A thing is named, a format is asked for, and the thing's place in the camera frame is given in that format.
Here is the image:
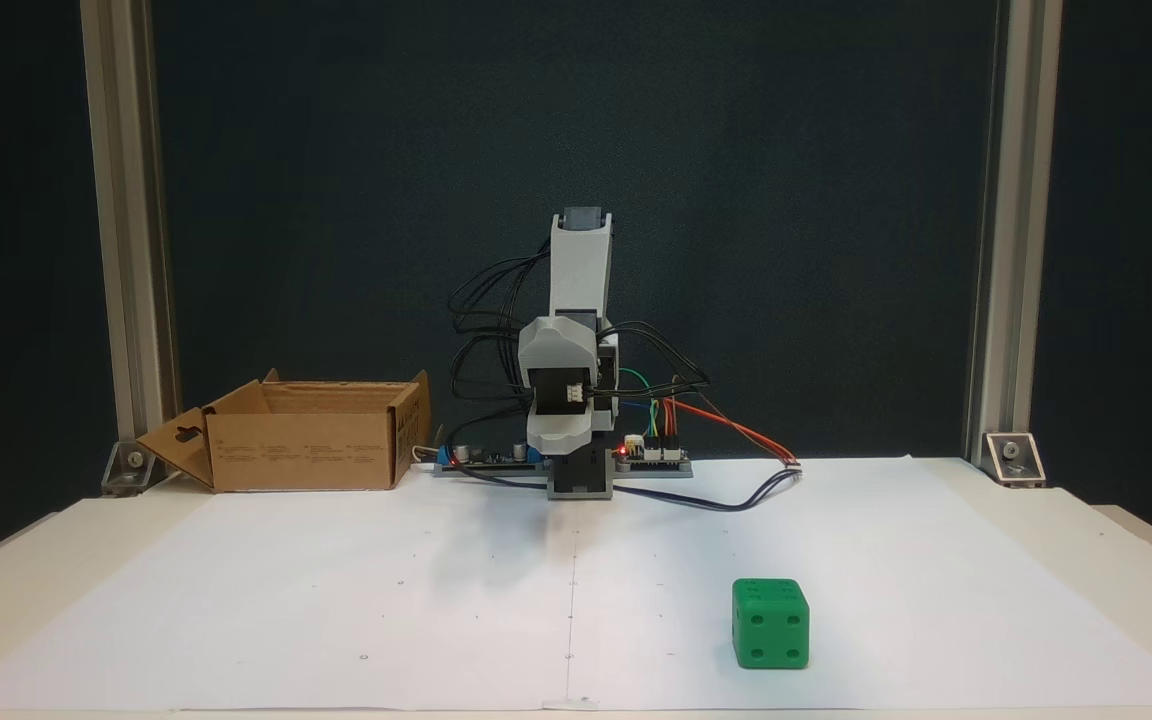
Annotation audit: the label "brown cardboard box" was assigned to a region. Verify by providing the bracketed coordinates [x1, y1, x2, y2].
[136, 368, 432, 493]

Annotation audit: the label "motor driver circuit board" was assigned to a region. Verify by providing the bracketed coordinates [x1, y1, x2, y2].
[616, 432, 689, 467]

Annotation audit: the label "metal corner bracket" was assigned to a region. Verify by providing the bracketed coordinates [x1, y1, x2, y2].
[982, 431, 1047, 490]
[101, 440, 155, 497]

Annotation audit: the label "black cable bundle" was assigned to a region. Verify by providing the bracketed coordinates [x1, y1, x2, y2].
[596, 320, 713, 403]
[448, 250, 553, 413]

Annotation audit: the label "blue power circuit board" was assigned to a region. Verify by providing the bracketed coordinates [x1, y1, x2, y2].
[436, 432, 547, 469]

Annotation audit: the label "orange cable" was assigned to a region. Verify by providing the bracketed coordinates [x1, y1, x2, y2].
[669, 395, 799, 465]

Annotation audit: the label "aluminium frame post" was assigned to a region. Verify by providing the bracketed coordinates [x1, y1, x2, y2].
[964, 0, 1065, 466]
[79, 0, 180, 471]

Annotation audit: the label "green dice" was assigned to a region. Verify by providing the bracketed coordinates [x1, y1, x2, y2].
[732, 577, 810, 671]

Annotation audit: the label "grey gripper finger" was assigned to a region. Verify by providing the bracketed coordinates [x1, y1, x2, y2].
[528, 405, 599, 451]

